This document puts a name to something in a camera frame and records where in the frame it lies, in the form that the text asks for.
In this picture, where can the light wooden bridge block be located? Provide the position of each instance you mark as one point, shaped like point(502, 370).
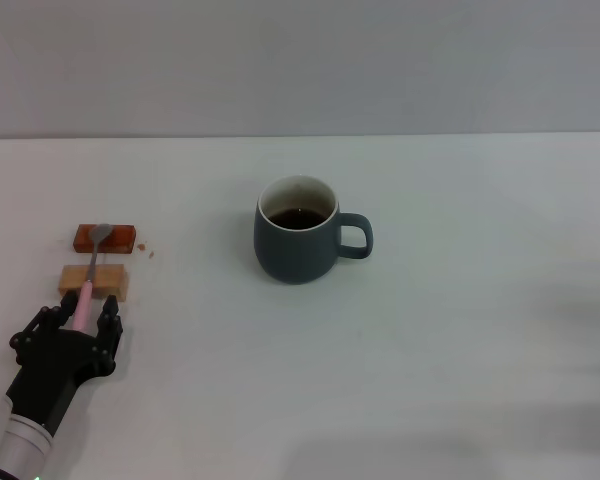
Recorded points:
point(112, 280)

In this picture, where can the dark coffee liquid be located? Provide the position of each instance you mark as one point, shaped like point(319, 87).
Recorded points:
point(297, 218)

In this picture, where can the grey ceramic mug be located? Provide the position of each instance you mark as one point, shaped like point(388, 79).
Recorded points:
point(295, 255)

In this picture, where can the red-brown wooden block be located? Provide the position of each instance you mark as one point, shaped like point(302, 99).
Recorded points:
point(122, 237)

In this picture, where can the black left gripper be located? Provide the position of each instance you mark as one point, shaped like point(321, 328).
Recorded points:
point(50, 370)

